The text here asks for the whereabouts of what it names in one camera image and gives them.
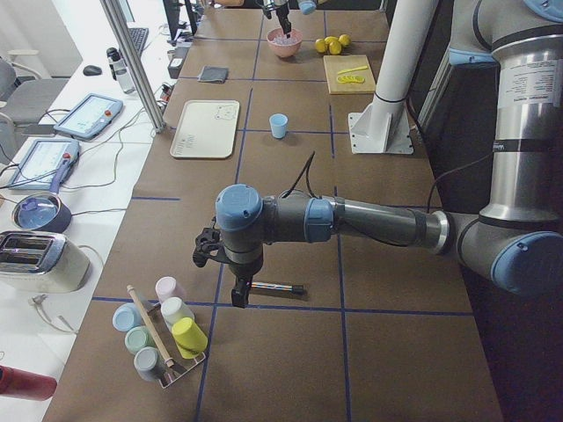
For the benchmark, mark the yellow plastic knife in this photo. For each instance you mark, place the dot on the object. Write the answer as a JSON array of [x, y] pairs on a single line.
[[345, 71]]

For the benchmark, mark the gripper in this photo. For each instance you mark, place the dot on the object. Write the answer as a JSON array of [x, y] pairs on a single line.
[[281, 15], [244, 269]]

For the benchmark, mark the aluminium frame post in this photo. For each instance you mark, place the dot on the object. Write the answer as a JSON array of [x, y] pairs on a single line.
[[119, 27]]

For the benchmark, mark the red bottle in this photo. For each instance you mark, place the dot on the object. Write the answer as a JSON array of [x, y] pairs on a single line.
[[17, 383]]

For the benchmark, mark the teach pendant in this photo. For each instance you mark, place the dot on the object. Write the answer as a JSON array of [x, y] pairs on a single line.
[[89, 117], [46, 165]]

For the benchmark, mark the lemon slices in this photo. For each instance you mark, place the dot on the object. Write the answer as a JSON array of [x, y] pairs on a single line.
[[350, 79]]

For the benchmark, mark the grey cup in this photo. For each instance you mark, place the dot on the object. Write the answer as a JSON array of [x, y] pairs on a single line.
[[148, 364]]

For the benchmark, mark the steel muddler black handle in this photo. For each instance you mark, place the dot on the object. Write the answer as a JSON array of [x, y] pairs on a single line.
[[293, 289]]

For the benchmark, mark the blue pot with lid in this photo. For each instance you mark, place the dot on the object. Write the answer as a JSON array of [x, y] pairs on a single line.
[[42, 212]]

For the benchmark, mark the blue cup on rack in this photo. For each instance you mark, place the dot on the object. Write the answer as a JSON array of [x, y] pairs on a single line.
[[126, 317]]

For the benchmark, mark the wooden stick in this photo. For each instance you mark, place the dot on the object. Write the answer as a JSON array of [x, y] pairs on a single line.
[[169, 362]]

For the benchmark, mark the black box with label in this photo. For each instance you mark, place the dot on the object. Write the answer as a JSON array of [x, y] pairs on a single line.
[[176, 61]]

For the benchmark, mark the black monitor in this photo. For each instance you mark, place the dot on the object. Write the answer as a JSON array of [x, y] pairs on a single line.
[[177, 29]]

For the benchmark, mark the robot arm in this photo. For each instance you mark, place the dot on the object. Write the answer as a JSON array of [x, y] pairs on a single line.
[[511, 241], [305, 6]]

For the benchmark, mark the clear water bottle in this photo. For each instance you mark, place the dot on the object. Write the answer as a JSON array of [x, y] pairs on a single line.
[[119, 70]]

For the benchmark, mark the grey office chair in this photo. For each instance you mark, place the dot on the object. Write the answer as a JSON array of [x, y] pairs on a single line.
[[26, 96]]

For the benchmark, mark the cream toaster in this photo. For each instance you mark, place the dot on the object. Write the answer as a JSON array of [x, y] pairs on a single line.
[[41, 262]]

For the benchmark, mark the grey folded cloth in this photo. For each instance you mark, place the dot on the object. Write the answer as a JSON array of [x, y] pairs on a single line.
[[213, 74]]

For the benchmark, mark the wooden cutting board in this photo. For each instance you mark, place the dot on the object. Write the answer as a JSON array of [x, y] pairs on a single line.
[[334, 63]]

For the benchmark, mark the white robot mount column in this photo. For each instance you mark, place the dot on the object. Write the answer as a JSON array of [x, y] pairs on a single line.
[[382, 127]]

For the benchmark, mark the black keyboard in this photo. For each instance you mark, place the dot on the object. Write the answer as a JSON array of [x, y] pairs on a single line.
[[139, 36]]

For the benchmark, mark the black computer mouse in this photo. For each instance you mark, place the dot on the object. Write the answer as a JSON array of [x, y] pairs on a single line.
[[92, 70]]

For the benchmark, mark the teach pendant near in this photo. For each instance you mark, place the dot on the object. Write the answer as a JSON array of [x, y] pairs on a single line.
[[46, 165]]

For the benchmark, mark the yellow cup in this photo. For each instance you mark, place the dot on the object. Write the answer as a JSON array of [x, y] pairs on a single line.
[[189, 338]]

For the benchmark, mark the pink bowl of ice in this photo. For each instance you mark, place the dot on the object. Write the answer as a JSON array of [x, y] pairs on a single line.
[[284, 45]]

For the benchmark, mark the light blue cup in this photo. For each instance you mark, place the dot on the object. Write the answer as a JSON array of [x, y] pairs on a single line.
[[278, 125]]

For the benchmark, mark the green cup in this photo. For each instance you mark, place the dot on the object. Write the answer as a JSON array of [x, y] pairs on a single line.
[[137, 338]]

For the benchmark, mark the cream bear tray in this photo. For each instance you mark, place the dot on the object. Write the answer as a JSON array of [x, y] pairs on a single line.
[[206, 129]]

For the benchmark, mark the clear cup rack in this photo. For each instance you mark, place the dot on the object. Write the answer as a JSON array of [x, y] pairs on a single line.
[[171, 375]]

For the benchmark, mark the white cup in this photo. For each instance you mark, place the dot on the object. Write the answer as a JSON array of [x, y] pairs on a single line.
[[174, 309]]

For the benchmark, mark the teach pendant far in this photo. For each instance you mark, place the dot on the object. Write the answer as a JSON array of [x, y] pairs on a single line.
[[89, 117]]

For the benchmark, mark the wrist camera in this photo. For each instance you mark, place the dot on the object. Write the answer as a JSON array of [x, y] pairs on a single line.
[[208, 246]]

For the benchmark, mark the pink cup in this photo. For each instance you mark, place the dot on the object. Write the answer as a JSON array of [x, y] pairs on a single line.
[[168, 287]]

